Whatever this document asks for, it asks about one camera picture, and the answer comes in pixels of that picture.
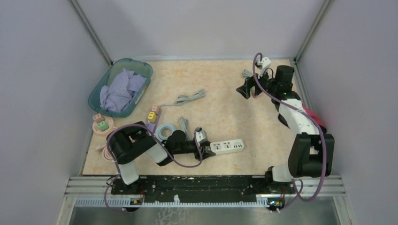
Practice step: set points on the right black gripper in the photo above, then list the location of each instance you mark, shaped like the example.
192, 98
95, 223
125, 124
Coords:
245, 90

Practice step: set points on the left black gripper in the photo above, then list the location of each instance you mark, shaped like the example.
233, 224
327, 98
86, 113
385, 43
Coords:
207, 153

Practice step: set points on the white power strip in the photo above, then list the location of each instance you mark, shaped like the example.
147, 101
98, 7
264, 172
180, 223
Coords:
227, 147

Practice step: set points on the purple power strip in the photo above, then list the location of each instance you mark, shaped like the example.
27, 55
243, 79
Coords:
152, 126

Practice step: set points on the yellow plug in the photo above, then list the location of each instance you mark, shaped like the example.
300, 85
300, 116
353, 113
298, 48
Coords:
152, 117

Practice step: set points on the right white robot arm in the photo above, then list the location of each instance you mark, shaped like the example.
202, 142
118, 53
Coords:
313, 148

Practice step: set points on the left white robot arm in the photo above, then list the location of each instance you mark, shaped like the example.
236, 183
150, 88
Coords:
128, 142

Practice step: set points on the pink round socket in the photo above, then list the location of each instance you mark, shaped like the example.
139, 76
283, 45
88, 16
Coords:
112, 127

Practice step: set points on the red and black cloth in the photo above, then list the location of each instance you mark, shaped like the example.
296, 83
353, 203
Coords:
310, 113

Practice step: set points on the purple cloth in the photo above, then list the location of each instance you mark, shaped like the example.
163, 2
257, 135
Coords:
118, 96

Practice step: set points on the teal plastic basin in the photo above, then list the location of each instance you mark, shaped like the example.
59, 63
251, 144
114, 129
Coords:
139, 67

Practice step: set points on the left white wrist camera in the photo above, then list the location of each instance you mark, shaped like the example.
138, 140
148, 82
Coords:
200, 135

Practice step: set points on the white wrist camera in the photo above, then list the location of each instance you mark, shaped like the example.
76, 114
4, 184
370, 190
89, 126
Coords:
262, 63
200, 135

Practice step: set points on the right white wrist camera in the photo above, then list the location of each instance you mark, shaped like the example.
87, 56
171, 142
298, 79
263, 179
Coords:
262, 63

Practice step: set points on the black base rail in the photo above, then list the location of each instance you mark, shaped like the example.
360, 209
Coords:
200, 189

